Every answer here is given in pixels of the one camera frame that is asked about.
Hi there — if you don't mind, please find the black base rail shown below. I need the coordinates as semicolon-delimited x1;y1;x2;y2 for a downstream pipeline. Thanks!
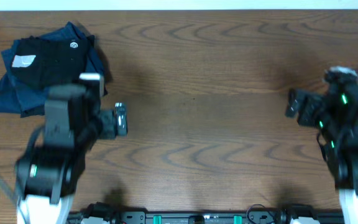
65;202;345;224

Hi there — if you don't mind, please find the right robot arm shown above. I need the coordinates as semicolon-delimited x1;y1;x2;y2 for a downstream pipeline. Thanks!
285;82;358;223

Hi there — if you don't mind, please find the black t-shirt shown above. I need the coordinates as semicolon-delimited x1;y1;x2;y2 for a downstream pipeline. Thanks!
11;37;90;90

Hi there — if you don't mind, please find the folded blue shorts top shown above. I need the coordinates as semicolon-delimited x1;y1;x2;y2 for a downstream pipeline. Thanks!
0;21;106;113

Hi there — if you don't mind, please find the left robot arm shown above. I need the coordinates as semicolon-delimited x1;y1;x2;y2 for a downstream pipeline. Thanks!
15;84;128;223

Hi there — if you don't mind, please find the folded blue garment bottom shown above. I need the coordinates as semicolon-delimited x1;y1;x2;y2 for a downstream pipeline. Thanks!
0;74;21;114

